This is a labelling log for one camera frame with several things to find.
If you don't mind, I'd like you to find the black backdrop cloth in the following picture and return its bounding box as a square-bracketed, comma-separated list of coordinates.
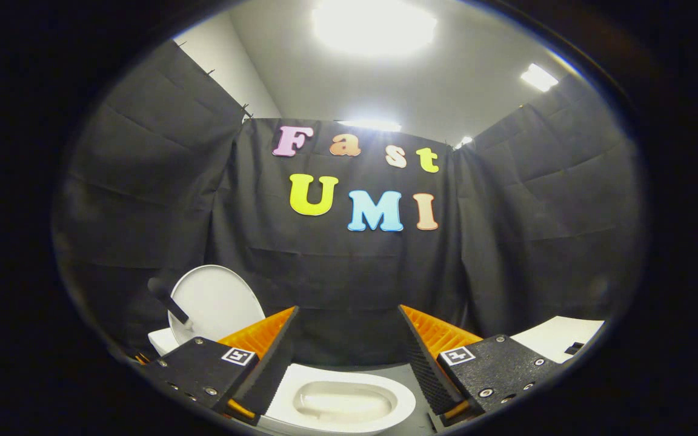
[51, 39, 650, 367]

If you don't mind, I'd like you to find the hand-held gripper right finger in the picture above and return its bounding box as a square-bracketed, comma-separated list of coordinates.
[399, 305, 563, 428]

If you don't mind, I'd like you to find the white drawer cabinet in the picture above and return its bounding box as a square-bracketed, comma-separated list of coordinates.
[510, 316, 605, 364]

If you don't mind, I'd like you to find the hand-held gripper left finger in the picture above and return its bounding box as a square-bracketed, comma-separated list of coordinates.
[142, 306, 300, 426]

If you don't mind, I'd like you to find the rectangular ceiling light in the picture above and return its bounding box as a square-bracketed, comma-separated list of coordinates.
[520, 64, 559, 93]

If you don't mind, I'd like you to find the narrow ceiling light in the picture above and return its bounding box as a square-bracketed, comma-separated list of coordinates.
[337, 119, 402, 133]

